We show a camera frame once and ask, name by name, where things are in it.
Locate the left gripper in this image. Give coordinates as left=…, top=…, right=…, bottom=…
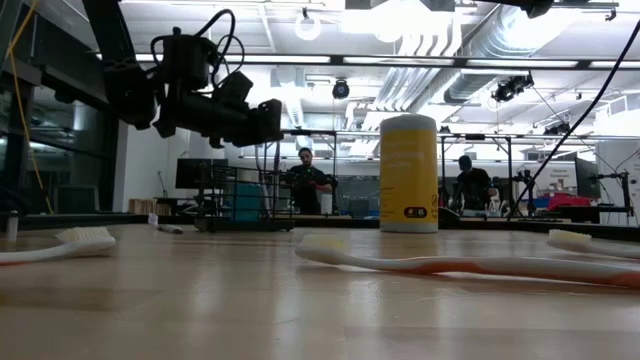
left=152, top=69, right=285, bottom=150

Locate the orange white toothbrush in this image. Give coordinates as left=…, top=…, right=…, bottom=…
left=0, top=226, right=117, bottom=266
left=545, top=228, right=640, bottom=261
left=294, top=235, right=640, bottom=290

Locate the person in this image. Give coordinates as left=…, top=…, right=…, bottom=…
left=287, top=146, right=335, bottom=216
left=449, top=154, right=499, bottom=217

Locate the black computer monitor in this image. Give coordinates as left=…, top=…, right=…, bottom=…
left=174, top=157, right=230, bottom=191
left=573, top=156, right=602, bottom=200

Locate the yellow wipes canister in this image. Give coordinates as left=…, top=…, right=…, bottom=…
left=378, top=113, right=440, bottom=234

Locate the wooden crate stack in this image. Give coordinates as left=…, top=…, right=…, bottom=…
left=128, top=197, right=174, bottom=217

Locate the black track light cluster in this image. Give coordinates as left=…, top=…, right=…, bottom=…
left=492, top=74, right=535, bottom=104
left=543, top=122, right=574, bottom=137

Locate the red bag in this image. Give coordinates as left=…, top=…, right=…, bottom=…
left=547, top=193, right=593, bottom=213

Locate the black metal workstation frame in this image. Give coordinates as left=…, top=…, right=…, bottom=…
left=260, top=128, right=338, bottom=214
left=438, top=132, right=515, bottom=217

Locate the white ring lamp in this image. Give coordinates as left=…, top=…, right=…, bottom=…
left=293, top=14, right=323, bottom=42

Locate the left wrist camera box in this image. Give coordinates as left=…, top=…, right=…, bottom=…
left=162, top=32, right=212, bottom=92

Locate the black wire caddy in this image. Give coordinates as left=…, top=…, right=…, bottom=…
left=193, top=164, right=296, bottom=233

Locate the black table frame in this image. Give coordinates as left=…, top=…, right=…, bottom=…
left=0, top=212, right=640, bottom=242

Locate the silver air duct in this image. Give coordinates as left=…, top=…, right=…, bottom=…
left=442, top=0, right=556, bottom=106

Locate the yellow hanging cable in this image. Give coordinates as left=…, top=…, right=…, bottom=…
left=0, top=0, right=54, bottom=211

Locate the small white post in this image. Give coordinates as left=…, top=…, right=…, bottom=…
left=5, top=209, right=22, bottom=239

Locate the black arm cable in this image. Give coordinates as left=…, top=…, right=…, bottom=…
left=505, top=19, right=640, bottom=220

